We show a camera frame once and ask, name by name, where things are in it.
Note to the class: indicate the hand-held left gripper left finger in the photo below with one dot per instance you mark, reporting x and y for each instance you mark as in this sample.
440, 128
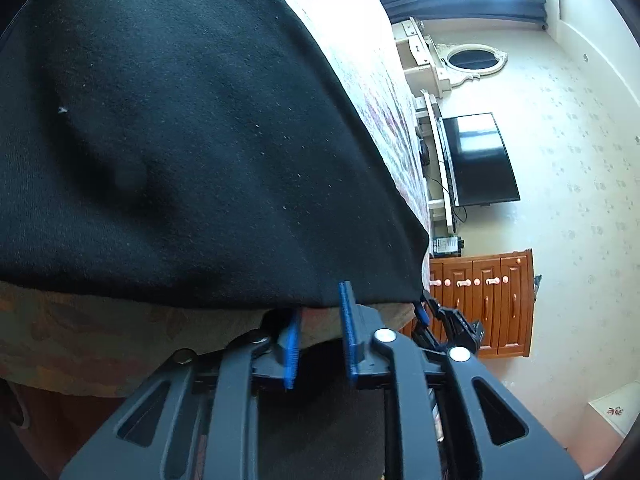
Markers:
291, 355

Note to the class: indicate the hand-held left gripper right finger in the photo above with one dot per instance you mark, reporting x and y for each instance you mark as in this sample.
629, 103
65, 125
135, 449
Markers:
350, 330

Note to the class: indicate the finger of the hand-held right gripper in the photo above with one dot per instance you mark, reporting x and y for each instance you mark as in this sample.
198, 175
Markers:
423, 313

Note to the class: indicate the black pants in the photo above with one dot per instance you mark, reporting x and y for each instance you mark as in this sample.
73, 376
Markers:
175, 135

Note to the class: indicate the brown wooden cabinet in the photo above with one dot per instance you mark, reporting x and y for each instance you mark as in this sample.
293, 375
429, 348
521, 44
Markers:
495, 305

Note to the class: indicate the small black box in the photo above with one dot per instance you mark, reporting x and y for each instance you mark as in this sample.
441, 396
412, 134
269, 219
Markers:
446, 245

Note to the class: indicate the white television stand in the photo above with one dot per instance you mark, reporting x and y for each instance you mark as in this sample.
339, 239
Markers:
440, 160

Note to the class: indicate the black flat television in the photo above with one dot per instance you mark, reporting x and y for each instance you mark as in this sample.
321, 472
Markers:
480, 160

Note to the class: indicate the white embroidered cloth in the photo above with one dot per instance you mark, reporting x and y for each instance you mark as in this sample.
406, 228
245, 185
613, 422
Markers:
607, 412

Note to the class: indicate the floral bedspread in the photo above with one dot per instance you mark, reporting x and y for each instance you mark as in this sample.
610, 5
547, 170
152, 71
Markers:
370, 110

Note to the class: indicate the white vanity with oval mirror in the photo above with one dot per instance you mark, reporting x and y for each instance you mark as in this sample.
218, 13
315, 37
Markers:
452, 60

